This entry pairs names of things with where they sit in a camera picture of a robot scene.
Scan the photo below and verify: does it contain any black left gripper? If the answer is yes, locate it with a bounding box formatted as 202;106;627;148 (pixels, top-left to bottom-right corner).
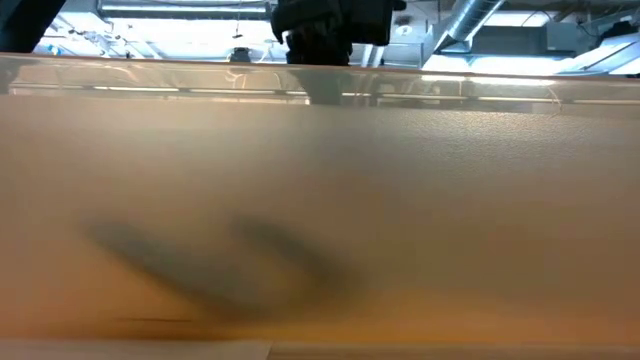
269;0;407;67

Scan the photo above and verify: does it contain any white ceiling pipe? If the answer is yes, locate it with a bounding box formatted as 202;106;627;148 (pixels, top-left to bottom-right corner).
360;43;389;69

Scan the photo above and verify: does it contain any white smoke detector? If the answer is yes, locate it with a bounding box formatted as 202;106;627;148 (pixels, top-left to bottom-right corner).
393;16;415;37

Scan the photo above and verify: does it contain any grey ceiling pipe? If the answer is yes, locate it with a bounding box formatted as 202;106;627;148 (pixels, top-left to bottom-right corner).
97;2;274;21

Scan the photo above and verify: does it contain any grey ventilation box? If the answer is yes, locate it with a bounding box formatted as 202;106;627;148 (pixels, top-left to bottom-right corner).
469;24;576;57

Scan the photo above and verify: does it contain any silver spiral air duct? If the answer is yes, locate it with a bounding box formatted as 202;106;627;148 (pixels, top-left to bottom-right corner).
433;0;506;54

